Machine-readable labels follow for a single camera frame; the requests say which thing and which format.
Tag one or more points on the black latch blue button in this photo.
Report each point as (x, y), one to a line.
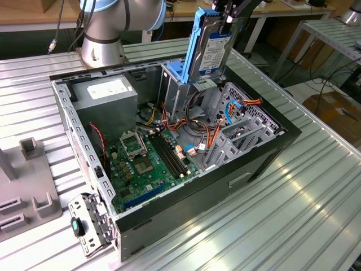
(75, 226)

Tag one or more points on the black tripod stand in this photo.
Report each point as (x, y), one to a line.
(240, 38)

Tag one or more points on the blue expansion slot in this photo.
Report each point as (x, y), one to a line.
(146, 195)

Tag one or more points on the black equipment box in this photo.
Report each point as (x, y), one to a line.
(352, 82)

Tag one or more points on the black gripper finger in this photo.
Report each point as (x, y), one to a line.
(245, 7)
(222, 7)

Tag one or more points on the black case fan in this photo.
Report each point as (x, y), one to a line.
(96, 144)

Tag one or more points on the green motherboard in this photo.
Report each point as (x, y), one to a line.
(141, 183)

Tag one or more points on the perforated metal disk bay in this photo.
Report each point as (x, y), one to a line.
(221, 158)

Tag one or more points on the large brown carton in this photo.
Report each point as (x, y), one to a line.
(313, 53)

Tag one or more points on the grey metal drive cage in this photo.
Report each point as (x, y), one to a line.
(176, 98)

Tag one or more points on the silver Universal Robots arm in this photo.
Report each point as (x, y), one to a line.
(98, 53)

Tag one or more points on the wooden desk white frame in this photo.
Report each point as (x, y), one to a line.
(183, 11)

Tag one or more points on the grey metal slot retainer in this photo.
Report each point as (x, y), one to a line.
(81, 209)

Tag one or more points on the black RAM slot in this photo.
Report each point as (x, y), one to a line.
(174, 152)
(171, 154)
(167, 156)
(164, 158)

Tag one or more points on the hard disk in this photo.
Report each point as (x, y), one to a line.
(214, 48)

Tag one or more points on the grey parts rack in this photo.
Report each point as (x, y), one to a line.
(28, 175)

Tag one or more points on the brown floor carton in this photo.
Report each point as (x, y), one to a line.
(332, 113)

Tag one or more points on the black open PC case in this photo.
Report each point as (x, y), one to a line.
(197, 203)

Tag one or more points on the grey power supply unit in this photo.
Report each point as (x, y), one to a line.
(107, 113)

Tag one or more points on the CPU socket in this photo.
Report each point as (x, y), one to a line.
(144, 166)

